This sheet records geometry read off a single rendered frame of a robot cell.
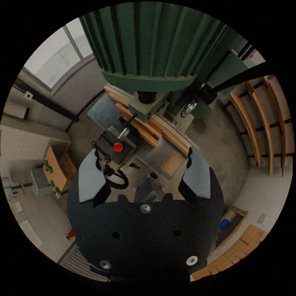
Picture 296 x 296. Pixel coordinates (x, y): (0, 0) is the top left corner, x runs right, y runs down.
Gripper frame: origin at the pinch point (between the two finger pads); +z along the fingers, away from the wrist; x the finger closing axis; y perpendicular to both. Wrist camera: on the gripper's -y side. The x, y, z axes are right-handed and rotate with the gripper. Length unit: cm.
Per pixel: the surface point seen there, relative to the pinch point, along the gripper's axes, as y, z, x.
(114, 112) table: -1.1, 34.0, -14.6
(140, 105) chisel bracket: -4.4, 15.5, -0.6
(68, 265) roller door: 184, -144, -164
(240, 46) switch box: -33.1, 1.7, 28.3
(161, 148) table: 14.8, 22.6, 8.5
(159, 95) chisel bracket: -8.0, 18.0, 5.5
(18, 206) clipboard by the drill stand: 84, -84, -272
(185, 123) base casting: 6.6, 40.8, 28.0
